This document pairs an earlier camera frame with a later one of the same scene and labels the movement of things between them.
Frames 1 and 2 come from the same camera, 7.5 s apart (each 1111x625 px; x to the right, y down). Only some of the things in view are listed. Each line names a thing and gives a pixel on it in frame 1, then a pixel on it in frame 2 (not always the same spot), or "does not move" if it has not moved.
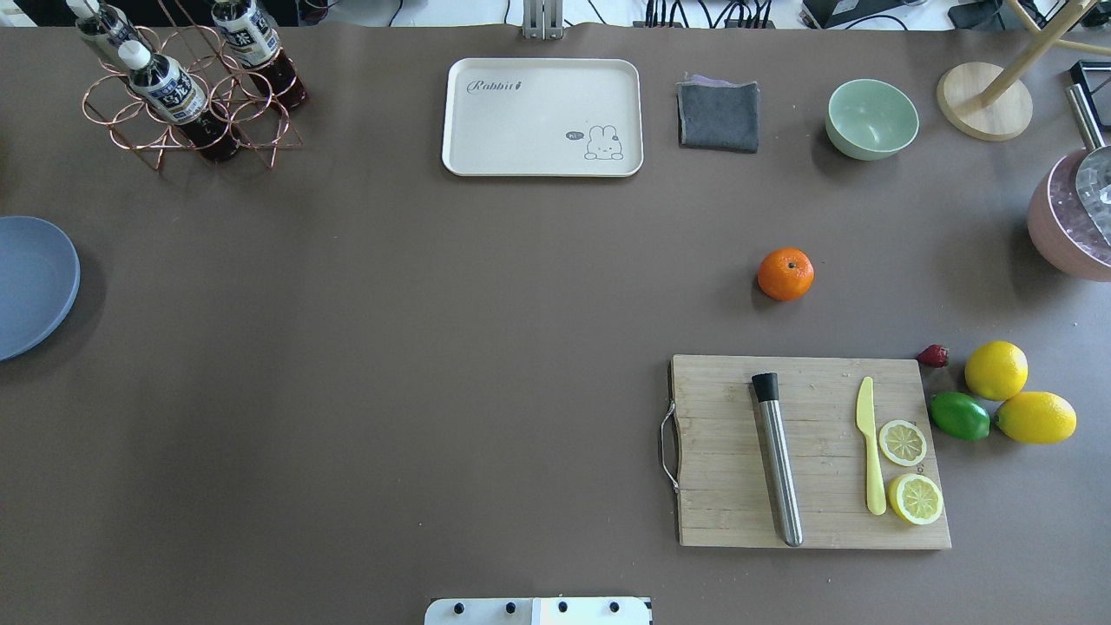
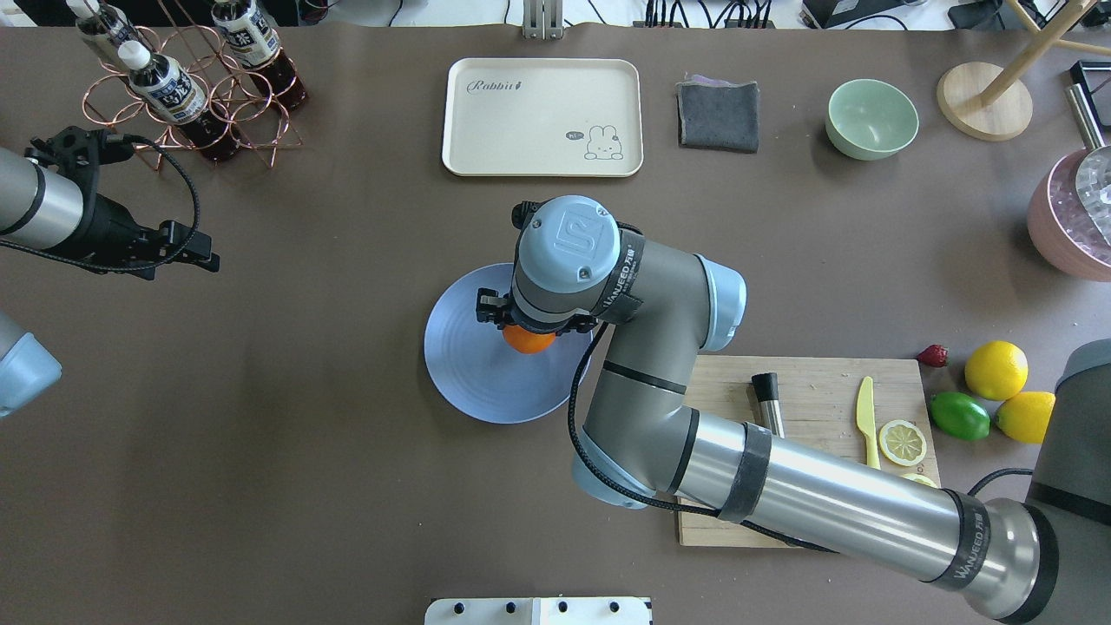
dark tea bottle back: (108, 29) does not move
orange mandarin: (785, 273) → (526, 341)
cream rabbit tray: (548, 117) does not move
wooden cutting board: (726, 491) does not move
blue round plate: (40, 272) → (476, 371)
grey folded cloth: (717, 114) does not move
